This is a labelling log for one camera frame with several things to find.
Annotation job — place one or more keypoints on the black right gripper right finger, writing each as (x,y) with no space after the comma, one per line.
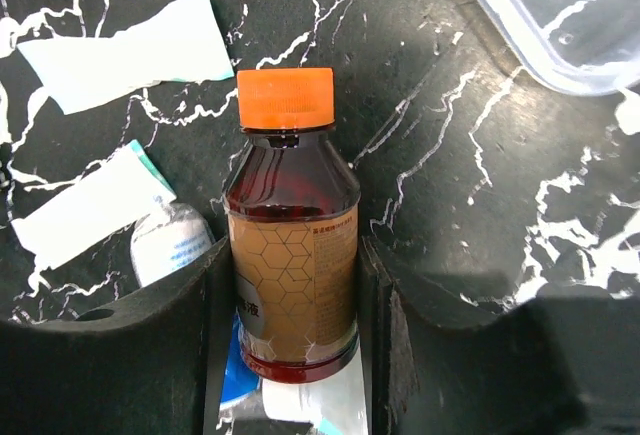
(434,364)

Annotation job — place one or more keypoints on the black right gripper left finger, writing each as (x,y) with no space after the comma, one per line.
(152,362)

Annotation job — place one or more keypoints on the brown bottle orange cap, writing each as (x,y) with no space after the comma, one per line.
(292,211)

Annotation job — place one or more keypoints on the white blue ointment tube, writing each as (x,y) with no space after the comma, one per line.
(239,381)

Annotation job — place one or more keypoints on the wrapped gauze roll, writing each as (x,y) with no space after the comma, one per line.
(166,240)

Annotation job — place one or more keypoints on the long white teal sachet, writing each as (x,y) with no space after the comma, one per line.
(126,188)

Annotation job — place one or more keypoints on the clear plastic divider tray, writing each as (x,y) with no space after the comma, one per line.
(575,47)

